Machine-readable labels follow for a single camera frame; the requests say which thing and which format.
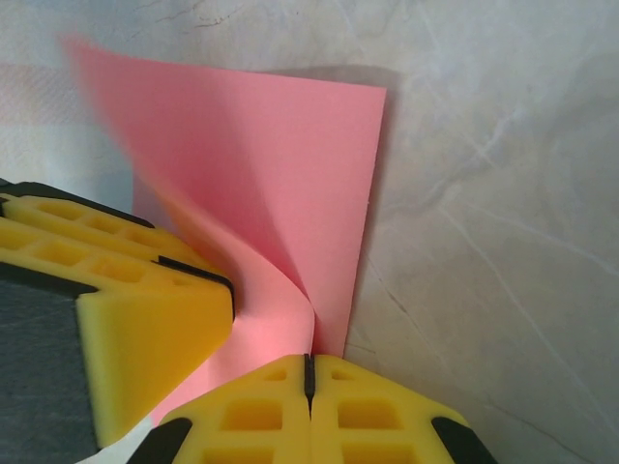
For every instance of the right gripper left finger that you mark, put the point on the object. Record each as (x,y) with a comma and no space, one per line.
(242,415)

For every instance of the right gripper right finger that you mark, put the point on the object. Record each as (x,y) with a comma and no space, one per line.
(377,415)

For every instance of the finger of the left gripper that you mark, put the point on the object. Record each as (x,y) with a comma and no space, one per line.
(97,217)
(155,328)

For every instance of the pink paper sheet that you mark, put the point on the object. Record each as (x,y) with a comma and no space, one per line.
(266,169)

